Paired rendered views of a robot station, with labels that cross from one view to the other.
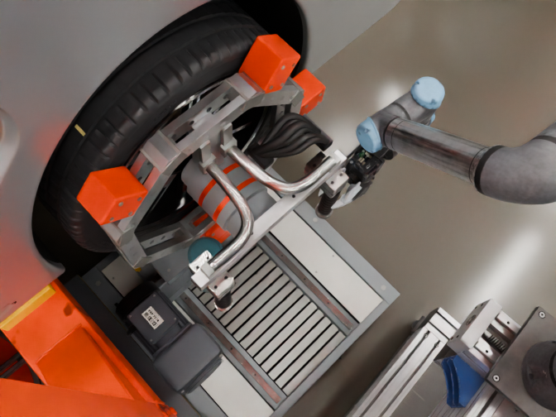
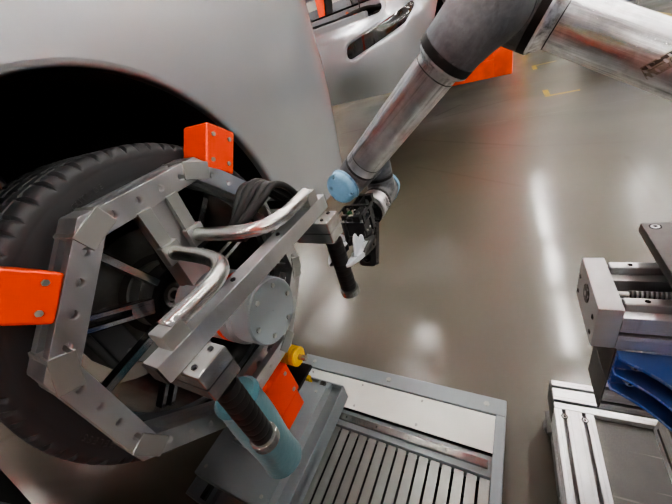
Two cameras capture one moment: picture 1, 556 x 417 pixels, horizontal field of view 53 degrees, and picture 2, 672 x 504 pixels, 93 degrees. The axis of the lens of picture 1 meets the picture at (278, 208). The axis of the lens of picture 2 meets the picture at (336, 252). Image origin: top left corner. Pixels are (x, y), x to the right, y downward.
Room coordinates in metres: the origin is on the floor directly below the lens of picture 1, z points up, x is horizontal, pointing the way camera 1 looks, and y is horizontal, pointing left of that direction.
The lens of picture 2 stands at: (-0.05, -0.12, 1.22)
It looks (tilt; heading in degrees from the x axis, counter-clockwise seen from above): 32 degrees down; 1
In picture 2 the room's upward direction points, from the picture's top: 18 degrees counter-clockwise
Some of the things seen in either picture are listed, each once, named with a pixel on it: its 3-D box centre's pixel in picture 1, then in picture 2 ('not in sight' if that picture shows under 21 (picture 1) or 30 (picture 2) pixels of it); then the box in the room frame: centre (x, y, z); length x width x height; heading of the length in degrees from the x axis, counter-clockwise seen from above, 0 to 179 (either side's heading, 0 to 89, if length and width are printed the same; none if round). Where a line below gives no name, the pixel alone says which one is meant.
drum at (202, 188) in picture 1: (230, 194); (234, 304); (0.47, 0.12, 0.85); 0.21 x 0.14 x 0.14; 55
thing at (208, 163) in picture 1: (209, 208); (159, 266); (0.36, 0.13, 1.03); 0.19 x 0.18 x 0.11; 55
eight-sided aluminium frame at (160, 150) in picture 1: (209, 173); (210, 300); (0.51, 0.18, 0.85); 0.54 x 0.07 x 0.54; 145
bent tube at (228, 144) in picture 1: (281, 148); (244, 199); (0.53, 0.02, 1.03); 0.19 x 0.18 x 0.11; 55
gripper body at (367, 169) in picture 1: (369, 159); (361, 220); (0.63, -0.19, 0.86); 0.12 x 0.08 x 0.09; 145
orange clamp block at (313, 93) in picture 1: (302, 94); not in sight; (0.78, 0.00, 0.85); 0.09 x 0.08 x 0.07; 145
